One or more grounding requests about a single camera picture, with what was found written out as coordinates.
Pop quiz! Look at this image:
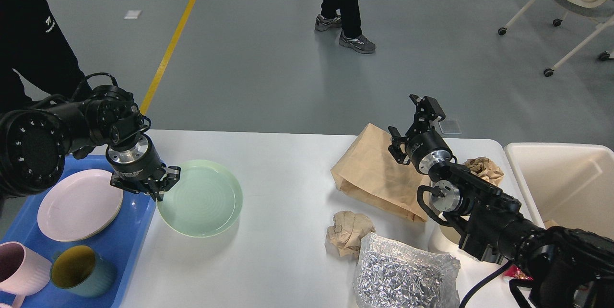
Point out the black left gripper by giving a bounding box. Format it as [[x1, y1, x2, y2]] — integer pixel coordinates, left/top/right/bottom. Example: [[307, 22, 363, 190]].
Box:
[[106, 135, 181, 201]]

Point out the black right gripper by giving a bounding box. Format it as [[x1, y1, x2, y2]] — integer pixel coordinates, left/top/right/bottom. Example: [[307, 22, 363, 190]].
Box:
[[388, 94, 453, 175]]

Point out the light green plate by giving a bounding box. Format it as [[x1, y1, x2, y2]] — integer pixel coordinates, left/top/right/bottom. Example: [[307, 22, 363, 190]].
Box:
[[156, 160, 243, 237]]

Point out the brown paper bag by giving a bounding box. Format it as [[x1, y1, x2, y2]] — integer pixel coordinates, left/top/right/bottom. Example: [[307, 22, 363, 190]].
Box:
[[331, 123, 430, 222]]

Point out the white cup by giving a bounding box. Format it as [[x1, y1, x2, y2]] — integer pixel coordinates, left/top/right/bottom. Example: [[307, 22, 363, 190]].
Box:
[[427, 225, 460, 255]]

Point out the green mug yellow inside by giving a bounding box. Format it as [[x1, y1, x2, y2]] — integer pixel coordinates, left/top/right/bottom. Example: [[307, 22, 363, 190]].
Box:
[[50, 245, 117, 298]]

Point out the brown paper ball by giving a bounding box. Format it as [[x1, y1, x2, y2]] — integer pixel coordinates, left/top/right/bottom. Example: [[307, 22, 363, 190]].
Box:
[[326, 211, 376, 258]]

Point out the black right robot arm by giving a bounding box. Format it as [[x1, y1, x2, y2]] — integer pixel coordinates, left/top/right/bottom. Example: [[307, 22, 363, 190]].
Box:
[[389, 95, 614, 308]]

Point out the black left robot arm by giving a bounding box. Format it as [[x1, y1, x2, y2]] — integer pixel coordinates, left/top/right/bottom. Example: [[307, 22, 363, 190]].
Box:
[[0, 78, 181, 201]]

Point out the blue plastic tray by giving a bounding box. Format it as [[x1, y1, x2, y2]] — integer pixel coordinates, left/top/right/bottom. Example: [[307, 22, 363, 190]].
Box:
[[0, 154, 164, 308]]

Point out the pink plate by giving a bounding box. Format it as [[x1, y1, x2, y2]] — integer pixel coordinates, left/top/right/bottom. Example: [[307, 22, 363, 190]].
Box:
[[37, 169, 124, 242]]

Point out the crumpled paper ball right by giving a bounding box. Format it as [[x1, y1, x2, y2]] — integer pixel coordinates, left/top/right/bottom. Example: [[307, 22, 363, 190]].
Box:
[[463, 157, 505, 187]]

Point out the silver foil bubble bag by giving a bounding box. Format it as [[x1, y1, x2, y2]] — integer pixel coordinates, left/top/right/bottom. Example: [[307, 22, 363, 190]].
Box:
[[353, 232, 461, 308]]

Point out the person in black clothes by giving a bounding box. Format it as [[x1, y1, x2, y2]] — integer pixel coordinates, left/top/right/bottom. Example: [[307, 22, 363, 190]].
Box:
[[314, 0, 377, 54]]

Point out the pink mug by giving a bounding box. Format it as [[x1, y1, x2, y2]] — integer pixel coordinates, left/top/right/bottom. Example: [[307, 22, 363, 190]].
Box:
[[0, 242, 52, 308]]

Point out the white plastic bin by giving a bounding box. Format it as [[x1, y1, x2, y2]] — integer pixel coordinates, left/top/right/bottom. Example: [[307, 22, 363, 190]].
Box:
[[505, 142, 614, 238]]

